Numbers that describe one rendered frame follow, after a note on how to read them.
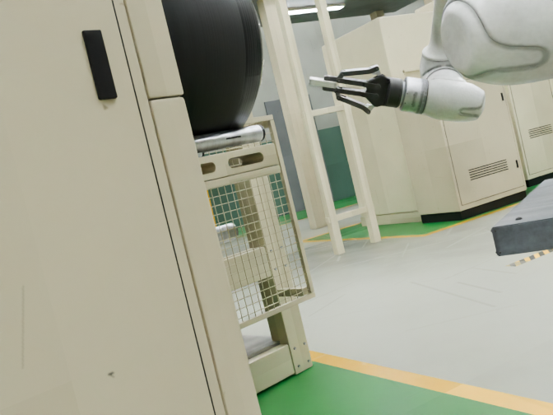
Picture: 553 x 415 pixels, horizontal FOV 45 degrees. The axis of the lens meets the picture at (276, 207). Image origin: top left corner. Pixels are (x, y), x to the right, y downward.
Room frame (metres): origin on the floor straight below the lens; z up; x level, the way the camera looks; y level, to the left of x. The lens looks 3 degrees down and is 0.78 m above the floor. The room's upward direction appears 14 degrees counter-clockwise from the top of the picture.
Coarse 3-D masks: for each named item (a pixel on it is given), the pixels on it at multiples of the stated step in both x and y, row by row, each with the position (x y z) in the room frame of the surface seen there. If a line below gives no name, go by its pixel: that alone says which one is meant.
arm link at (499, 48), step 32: (448, 0) 0.93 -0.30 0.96; (480, 0) 0.87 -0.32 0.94; (512, 0) 0.86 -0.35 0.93; (544, 0) 0.85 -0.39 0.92; (448, 32) 0.93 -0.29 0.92; (480, 32) 0.87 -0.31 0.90; (512, 32) 0.86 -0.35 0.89; (544, 32) 0.85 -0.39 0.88; (480, 64) 0.89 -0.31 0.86; (512, 64) 0.88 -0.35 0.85; (544, 64) 0.88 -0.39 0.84
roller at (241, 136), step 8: (240, 128) 1.73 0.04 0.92; (248, 128) 1.74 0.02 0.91; (256, 128) 1.76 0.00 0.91; (200, 136) 1.64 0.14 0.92; (208, 136) 1.65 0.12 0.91; (216, 136) 1.67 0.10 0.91; (224, 136) 1.68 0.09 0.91; (232, 136) 1.70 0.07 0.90; (240, 136) 1.71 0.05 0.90; (248, 136) 1.73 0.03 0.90; (256, 136) 1.75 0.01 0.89; (264, 136) 1.77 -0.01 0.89; (200, 144) 1.63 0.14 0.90; (208, 144) 1.64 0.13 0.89; (216, 144) 1.66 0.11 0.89; (224, 144) 1.68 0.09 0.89; (232, 144) 1.70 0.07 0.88; (240, 144) 1.73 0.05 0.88; (200, 152) 1.65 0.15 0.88
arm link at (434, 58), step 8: (440, 0) 1.60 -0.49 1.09; (440, 8) 1.63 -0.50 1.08; (440, 16) 1.66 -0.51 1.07; (432, 24) 1.73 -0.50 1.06; (440, 24) 1.69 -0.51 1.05; (432, 32) 1.75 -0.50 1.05; (432, 40) 1.76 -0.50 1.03; (440, 40) 1.74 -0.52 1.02; (424, 48) 1.81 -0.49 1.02; (432, 48) 1.76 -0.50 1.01; (440, 48) 1.75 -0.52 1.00; (424, 56) 1.78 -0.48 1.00; (432, 56) 1.76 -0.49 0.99; (440, 56) 1.75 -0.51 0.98; (424, 64) 1.78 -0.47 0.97; (432, 64) 1.76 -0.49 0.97; (440, 64) 1.75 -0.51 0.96; (448, 64) 1.75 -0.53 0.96; (424, 72) 1.78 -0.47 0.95
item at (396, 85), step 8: (368, 80) 1.71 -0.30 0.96; (376, 80) 1.69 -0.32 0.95; (384, 80) 1.69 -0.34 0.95; (392, 80) 1.68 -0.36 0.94; (400, 80) 1.69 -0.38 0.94; (368, 88) 1.70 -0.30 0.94; (384, 88) 1.70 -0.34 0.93; (392, 88) 1.67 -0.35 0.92; (400, 88) 1.67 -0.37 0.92; (384, 96) 1.71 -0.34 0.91; (392, 96) 1.68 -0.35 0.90; (400, 96) 1.68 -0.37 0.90; (376, 104) 1.71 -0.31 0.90; (384, 104) 1.72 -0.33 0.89; (392, 104) 1.69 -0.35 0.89
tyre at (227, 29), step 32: (192, 0) 1.54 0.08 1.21; (224, 0) 1.60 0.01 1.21; (192, 32) 1.53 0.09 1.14; (224, 32) 1.58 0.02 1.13; (256, 32) 1.65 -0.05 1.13; (192, 64) 1.54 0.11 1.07; (224, 64) 1.59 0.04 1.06; (256, 64) 1.66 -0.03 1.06; (192, 96) 1.56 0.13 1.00; (224, 96) 1.62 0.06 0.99; (256, 96) 1.72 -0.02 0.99; (192, 128) 1.63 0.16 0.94; (224, 128) 1.71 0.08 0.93
